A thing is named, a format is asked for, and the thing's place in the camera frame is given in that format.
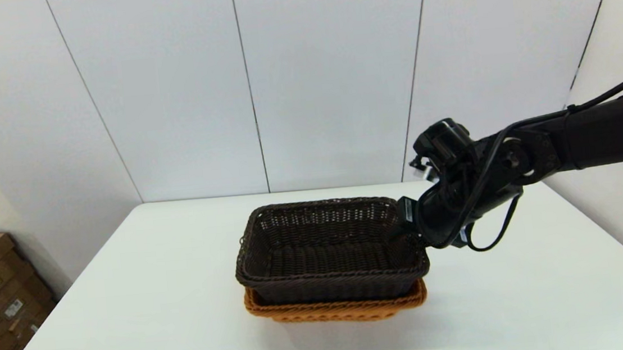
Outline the dark brown wicker basket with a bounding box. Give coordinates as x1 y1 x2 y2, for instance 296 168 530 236
229 190 433 313

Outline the orange wicker basket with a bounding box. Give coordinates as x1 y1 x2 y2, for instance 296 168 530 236
243 272 430 332

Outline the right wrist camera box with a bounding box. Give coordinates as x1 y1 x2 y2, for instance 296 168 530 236
401 196 418 225

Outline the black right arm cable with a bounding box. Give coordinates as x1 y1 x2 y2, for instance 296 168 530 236
420 60 623 257

